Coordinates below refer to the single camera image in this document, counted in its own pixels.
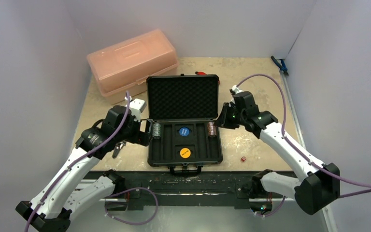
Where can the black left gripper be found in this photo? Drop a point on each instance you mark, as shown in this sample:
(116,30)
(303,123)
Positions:
(140,137)

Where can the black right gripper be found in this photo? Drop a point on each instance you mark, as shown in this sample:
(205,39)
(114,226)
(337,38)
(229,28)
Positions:
(225,116)

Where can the blue small blind button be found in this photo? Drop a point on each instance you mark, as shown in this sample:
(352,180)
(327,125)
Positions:
(184,131)

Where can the black foam-lined poker case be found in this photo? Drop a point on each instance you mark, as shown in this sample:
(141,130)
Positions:
(181,112)

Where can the yellow big blind button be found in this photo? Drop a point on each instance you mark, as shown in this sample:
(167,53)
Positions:
(185,153)

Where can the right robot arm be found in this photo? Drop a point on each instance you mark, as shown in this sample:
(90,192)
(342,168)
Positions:
(315,184)

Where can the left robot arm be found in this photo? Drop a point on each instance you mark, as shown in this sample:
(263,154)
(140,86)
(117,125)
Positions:
(59,203)

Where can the pink translucent storage box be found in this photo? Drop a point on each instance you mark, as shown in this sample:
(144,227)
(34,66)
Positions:
(125,66)

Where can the grey black handled pliers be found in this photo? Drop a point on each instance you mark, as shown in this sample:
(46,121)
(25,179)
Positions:
(118,148)

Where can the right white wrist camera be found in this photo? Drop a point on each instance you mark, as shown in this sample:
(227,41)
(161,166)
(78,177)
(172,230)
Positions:
(235,90)

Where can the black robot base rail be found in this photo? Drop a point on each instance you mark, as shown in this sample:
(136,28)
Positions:
(218,189)

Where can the blue handled pliers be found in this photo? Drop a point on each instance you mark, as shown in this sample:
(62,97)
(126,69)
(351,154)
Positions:
(281,65)

